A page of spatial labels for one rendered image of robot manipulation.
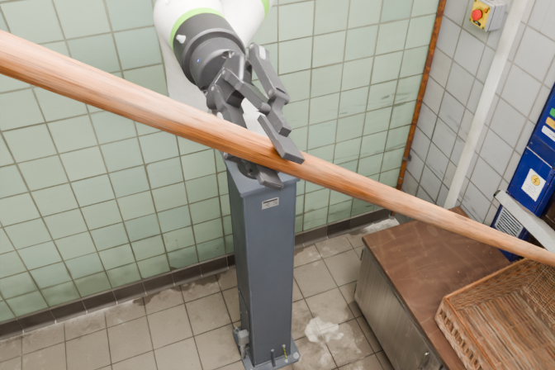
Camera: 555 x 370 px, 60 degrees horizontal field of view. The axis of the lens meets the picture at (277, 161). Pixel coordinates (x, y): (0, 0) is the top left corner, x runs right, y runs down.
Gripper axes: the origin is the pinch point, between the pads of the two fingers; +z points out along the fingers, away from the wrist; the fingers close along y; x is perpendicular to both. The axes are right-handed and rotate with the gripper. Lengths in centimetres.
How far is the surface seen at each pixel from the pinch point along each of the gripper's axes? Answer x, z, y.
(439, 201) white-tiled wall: -192, -90, 36
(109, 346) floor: -83, -101, 179
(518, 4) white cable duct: -123, -83, -48
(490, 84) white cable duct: -143, -82, -22
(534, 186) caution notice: -156, -46, -3
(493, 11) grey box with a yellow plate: -122, -89, -42
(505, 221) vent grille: -171, -50, 16
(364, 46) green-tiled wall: -116, -124, -3
